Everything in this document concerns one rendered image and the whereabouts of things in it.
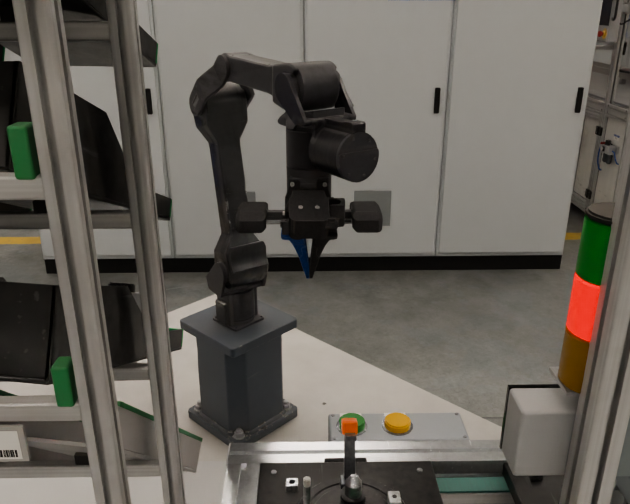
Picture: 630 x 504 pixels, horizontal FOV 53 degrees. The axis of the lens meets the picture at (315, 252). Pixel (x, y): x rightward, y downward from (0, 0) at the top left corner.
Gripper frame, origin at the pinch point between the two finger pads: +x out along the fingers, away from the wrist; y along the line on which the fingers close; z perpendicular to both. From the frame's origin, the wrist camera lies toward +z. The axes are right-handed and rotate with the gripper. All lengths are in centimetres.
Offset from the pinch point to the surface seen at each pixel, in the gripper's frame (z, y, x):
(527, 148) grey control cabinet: -278, 128, 48
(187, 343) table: -45, -27, 40
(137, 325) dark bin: 23.4, -16.9, -2.1
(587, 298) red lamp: 33.0, 22.0, -9.4
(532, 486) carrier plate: 12.6, 29.4, 28.4
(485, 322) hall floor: -212, 94, 126
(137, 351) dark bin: 24.0, -17.0, 0.5
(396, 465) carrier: 8.3, 11.9, 28.4
